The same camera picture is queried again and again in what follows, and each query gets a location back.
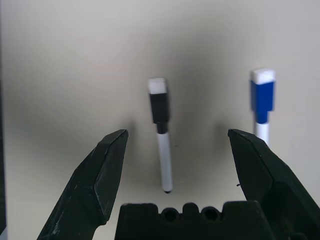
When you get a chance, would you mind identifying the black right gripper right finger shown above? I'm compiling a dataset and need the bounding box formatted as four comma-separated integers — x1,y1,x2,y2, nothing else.
227,128,320,240

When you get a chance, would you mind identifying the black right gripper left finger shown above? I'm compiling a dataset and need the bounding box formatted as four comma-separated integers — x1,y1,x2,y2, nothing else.
36,129,130,240

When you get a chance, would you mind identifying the white marker with black cap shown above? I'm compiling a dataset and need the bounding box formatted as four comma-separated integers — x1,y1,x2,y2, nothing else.
147,77,174,195

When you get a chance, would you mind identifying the white marker with blue cap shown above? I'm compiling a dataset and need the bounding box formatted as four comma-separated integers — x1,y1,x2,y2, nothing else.
249,67,277,149

